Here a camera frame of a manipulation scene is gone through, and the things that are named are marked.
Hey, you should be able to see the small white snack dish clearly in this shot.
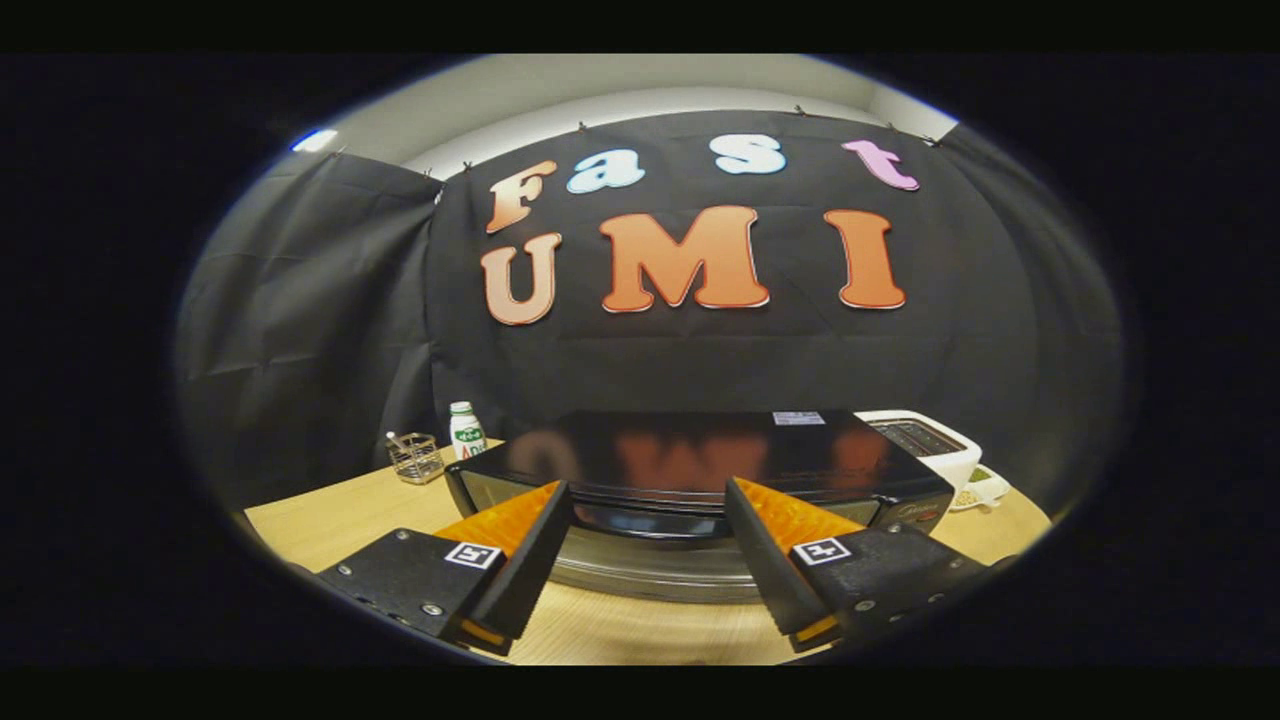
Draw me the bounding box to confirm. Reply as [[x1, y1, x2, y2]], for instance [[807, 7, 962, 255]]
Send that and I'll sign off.
[[950, 466, 1011, 513]]

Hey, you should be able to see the black toaster oven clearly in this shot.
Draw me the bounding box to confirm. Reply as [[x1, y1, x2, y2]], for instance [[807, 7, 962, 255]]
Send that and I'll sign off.
[[445, 410, 956, 604]]

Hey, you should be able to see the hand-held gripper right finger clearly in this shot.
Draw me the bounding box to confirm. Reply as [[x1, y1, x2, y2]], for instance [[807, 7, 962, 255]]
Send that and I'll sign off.
[[723, 476, 991, 653]]

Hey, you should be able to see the small wire basket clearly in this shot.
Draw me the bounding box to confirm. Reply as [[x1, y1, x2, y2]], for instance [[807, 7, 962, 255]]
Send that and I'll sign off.
[[386, 431, 445, 486]]

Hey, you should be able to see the white bread toaster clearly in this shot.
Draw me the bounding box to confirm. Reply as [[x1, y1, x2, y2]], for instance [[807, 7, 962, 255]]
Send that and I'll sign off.
[[855, 409, 983, 498]]

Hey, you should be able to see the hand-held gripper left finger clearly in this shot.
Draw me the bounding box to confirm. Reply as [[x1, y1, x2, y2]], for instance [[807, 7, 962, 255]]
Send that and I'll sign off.
[[318, 480, 576, 658]]

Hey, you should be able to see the white bottle green label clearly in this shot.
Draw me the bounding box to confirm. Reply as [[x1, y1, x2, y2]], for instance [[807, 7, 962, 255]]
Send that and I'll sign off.
[[449, 401, 488, 461]]

